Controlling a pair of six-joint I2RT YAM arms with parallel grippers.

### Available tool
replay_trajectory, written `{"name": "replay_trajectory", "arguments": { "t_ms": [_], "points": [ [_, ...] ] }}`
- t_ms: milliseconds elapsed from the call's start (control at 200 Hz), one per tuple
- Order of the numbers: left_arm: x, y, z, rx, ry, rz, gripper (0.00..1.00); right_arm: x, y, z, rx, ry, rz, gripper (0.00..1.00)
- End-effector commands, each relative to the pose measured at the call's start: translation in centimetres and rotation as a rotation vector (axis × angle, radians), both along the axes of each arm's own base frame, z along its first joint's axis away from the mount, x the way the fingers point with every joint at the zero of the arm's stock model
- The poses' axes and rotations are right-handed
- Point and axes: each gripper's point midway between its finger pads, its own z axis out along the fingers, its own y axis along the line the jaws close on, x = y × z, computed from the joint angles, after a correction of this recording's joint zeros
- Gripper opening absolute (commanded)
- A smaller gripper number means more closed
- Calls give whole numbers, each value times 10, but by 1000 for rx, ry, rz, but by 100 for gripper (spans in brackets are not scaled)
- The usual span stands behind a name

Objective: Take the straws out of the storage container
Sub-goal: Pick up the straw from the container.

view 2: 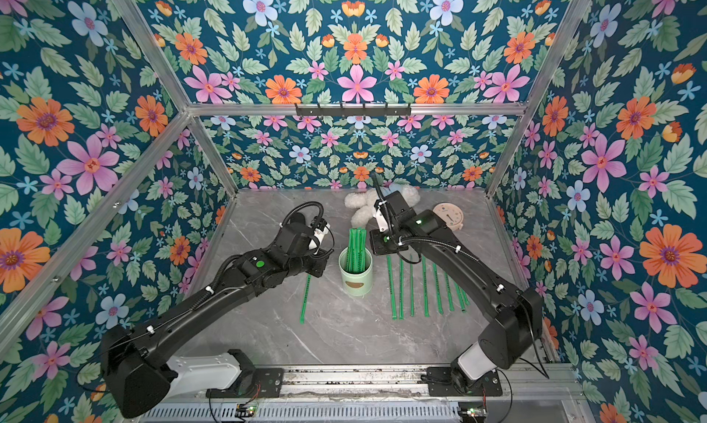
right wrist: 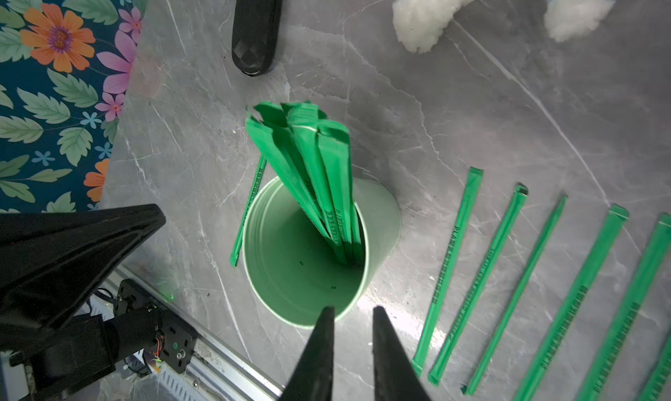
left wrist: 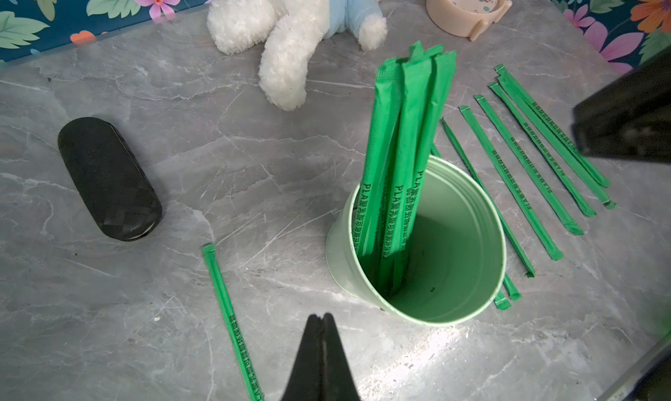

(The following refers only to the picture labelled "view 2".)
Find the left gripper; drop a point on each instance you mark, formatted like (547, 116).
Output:
(321, 257)

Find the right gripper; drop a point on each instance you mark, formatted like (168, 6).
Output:
(384, 241)

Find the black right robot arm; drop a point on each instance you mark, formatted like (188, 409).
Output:
(514, 316)

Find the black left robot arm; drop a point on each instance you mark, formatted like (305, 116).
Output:
(140, 366)

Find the bundle of green wrapped straws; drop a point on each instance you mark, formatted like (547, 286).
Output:
(356, 252)

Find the light green storage cup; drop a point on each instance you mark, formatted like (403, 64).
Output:
(360, 284)

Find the white plush teddy bear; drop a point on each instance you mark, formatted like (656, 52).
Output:
(364, 202)

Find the black wall hook rack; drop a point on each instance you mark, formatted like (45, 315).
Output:
(345, 110)

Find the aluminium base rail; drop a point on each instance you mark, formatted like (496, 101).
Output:
(404, 381)

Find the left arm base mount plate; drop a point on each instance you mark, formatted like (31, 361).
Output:
(265, 381)

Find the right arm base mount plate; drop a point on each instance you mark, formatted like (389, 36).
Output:
(448, 381)

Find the white vented cable duct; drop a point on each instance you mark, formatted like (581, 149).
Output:
(309, 412)

